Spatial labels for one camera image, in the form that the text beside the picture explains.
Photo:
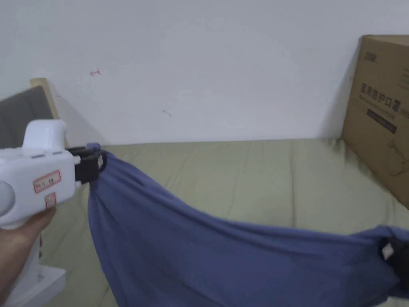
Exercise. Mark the dark blue shirt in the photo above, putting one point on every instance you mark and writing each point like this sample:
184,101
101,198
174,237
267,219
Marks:
198,255

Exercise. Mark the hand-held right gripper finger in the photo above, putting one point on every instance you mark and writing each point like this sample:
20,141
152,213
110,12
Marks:
399,255

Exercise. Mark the grey padded headboard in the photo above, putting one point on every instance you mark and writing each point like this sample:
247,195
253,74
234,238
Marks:
22,115

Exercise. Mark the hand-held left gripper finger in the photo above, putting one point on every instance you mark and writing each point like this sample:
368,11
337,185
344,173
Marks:
88,169
80,150

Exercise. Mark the brown cardboard carton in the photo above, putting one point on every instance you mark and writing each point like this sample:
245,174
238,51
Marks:
380,121

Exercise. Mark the person's left hand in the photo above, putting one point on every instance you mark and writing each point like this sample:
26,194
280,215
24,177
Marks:
16,244

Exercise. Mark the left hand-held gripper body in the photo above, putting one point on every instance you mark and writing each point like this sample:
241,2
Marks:
28,179

